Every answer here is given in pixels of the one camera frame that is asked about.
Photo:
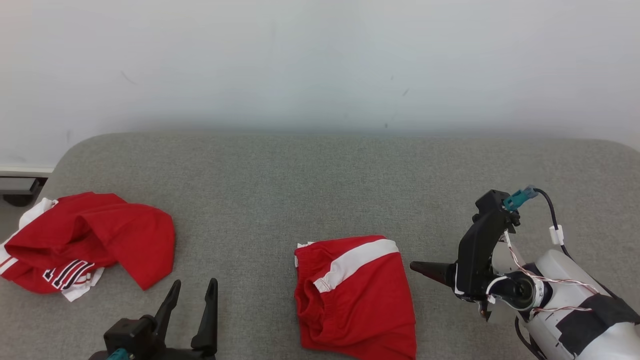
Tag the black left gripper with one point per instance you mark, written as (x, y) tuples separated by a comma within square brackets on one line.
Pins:
[(185, 354)]

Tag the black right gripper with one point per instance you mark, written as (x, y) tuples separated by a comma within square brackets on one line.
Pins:
[(475, 265)]

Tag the white baseboard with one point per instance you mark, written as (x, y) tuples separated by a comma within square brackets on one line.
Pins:
[(25, 170)]

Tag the grey fabric sofa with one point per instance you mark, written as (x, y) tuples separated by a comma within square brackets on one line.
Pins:
[(300, 190)]

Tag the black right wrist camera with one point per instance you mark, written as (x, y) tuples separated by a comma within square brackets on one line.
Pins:
[(492, 207)]

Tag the red jersey with white sleeves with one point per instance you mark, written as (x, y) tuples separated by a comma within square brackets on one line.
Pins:
[(130, 235)]

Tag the red shorts with white stripe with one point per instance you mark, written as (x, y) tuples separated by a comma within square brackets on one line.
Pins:
[(360, 310)]

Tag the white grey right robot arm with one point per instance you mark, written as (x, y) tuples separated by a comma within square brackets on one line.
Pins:
[(570, 300)]

